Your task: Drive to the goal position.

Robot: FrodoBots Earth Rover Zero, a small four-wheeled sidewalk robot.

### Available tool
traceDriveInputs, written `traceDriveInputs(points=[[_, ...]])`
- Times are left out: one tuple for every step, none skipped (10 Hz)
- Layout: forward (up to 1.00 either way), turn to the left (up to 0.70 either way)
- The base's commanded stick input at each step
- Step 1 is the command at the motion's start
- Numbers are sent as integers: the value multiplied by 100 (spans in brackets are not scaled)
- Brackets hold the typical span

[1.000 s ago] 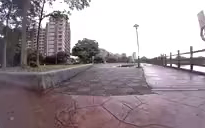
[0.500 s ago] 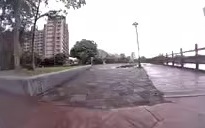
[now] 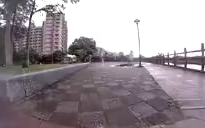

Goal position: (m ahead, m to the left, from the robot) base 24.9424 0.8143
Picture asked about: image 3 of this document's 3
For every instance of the river water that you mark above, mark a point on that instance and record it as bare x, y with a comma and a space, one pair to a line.
203, 67

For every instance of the chequered paved plaza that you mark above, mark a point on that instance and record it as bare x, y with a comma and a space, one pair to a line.
103, 96

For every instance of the grass strip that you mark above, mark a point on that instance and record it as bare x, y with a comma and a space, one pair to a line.
30, 68

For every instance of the street lamp pole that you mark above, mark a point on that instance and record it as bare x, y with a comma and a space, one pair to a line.
138, 43

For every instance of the round dark tree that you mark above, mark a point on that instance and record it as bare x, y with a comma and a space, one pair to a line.
81, 47

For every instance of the row of trees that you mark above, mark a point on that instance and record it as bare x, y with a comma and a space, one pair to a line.
13, 30

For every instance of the red stone paved path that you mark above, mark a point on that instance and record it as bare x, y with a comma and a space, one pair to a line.
190, 83

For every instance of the low stone wall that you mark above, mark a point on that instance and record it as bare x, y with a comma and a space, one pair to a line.
30, 83

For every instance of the wooden rail fence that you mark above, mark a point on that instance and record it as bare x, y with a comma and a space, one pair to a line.
185, 59

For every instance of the tall pink apartment building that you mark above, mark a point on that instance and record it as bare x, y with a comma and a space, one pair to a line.
53, 33

